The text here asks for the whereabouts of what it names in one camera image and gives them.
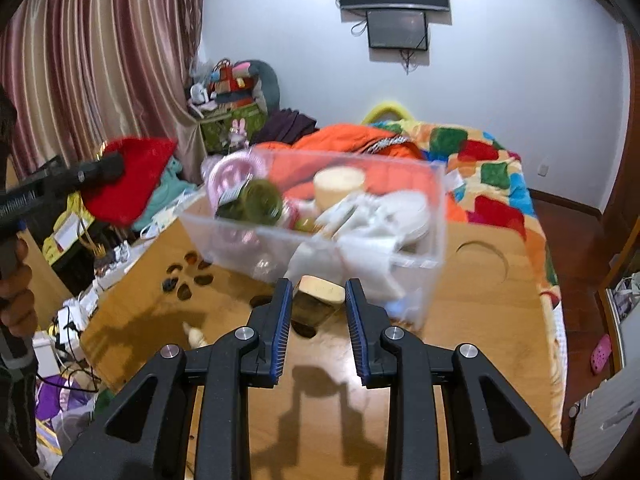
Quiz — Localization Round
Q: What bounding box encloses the red velvet gold pouch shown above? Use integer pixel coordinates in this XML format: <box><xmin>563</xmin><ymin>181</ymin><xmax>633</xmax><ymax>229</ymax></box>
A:
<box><xmin>80</xmin><ymin>138</ymin><xmax>177</xmax><ymax>228</ymax></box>

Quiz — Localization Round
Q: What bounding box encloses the small jar wooden lid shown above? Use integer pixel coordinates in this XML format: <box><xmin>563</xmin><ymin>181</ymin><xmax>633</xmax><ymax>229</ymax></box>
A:
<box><xmin>292</xmin><ymin>275</ymin><xmax>346</xmax><ymax>330</ymax></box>

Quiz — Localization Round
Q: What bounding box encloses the green pump bottle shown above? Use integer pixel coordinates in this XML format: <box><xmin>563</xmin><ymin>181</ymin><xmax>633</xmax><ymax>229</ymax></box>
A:
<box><xmin>215</xmin><ymin>178</ymin><xmax>283</xmax><ymax>226</ymax></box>

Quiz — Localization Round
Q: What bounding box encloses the white drawstring cloth pouch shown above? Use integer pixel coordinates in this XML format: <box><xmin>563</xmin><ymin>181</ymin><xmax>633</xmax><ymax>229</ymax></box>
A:
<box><xmin>284</xmin><ymin>193</ymin><xmax>406</xmax><ymax>301</ymax></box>

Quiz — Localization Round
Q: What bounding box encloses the beige cylindrical candle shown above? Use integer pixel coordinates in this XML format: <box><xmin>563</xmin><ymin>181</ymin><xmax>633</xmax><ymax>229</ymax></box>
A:
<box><xmin>312</xmin><ymin>166</ymin><xmax>366</xmax><ymax>210</ymax></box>

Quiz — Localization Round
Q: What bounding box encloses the person left hand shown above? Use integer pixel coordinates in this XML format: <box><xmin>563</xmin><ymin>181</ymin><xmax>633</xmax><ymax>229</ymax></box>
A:
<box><xmin>1</xmin><ymin>238</ymin><xmax>38</xmax><ymax>339</ymax></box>

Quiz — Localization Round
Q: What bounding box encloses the small cream figurine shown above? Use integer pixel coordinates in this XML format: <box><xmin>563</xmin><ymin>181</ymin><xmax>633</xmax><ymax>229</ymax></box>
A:
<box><xmin>182</xmin><ymin>322</ymin><xmax>208</xmax><ymax>349</ymax></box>

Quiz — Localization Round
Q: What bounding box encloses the white radiator heater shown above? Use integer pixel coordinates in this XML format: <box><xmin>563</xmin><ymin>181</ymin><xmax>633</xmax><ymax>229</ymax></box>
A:
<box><xmin>570</xmin><ymin>360</ymin><xmax>639</xmax><ymax>477</ymax></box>

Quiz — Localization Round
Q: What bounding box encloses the pink striped curtain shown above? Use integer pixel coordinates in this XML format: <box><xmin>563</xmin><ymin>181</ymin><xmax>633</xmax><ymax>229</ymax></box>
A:
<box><xmin>1</xmin><ymin>0</ymin><xmax>206</xmax><ymax>182</ymax></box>

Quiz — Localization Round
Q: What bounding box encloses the green storage box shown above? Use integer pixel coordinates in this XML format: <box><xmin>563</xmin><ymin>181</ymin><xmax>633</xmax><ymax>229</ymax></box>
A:
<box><xmin>198</xmin><ymin>104</ymin><xmax>267</xmax><ymax>155</ymax></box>

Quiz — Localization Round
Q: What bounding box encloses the pink croc shoe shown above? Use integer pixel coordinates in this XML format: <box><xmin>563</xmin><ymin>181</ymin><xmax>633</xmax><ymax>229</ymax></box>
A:
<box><xmin>590</xmin><ymin>334</ymin><xmax>612</xmax><ymax>375</ymax></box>

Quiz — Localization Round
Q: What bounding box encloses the clear plastic storage bin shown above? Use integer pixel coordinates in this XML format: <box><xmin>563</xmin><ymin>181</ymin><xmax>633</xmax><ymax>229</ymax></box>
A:
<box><xmin>180</xmin><ymin>146</ymin><xmax>447</xmax><ymax>328</ymax></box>

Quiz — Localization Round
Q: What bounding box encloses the pink bunny doll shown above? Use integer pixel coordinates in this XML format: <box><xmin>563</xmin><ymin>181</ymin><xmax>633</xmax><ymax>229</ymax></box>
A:
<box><xmin>229</xmin><ymin>118</ymin><xmax>250</xmax><ymax>153</ymax></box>

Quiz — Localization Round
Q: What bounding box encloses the grey plush toy pile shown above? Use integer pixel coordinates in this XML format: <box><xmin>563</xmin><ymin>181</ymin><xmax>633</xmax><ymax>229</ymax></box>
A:
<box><xmin>186</xmin><ymin>58</ymin><xmax>281</xmax><ymax>116</ymax></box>

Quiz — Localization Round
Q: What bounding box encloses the dark purple cloth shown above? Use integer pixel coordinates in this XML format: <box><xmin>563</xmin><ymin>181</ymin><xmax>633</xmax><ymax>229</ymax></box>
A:
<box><xmin>250</xmin><ymin>108</ymin><xmax>318</xmax><ymax>145</ymax></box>

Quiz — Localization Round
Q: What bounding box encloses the white round flat container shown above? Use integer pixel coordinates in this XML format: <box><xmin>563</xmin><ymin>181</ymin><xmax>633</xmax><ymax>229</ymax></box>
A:
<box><xmin>376</xmin><ymin>190</ymin><xmax>431</xmax><ymax>245</ymax></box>

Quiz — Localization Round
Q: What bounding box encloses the orange puffer jacket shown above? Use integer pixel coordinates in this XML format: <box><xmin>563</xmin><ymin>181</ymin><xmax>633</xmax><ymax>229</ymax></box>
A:
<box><xmin>254</xmin><ymin>122</ymin><xmax>469</xmax><ymax>226</ymax></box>

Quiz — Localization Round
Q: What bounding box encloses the colourful patchwork blanket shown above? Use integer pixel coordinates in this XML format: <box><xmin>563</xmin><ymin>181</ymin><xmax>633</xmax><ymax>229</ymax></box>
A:
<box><xmin>373</xmin><ymin>119</ymin><xmax>567</xmax><ymax>440</ymax></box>

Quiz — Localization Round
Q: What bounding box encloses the yellow green plush ring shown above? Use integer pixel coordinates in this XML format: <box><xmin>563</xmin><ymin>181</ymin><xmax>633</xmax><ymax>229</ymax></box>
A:
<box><xmin>360</xmin><ymin>100</ymin><xmax>417</xmax><ymax>126</ymax></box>

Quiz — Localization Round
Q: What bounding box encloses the small wall monitor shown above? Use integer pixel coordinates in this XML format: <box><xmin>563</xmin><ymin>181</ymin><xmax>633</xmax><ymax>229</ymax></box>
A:
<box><xmin>366</xmin><ymin>9</ymin><xmax>428</xmax><ymax>51</ymax></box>

